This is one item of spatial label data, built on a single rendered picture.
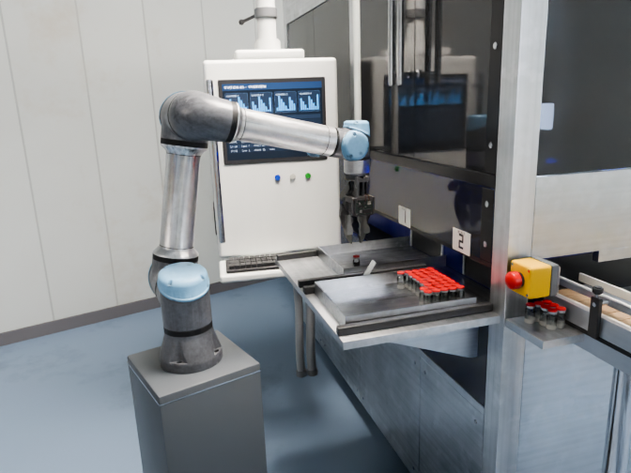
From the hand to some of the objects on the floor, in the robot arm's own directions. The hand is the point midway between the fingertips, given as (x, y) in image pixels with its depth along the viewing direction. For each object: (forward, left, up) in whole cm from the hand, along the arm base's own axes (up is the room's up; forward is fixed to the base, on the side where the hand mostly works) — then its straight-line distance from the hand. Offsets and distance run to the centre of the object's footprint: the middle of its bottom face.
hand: (355, 238), depth 162 cm
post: (+8, -50, -98) cm, 110 cm away
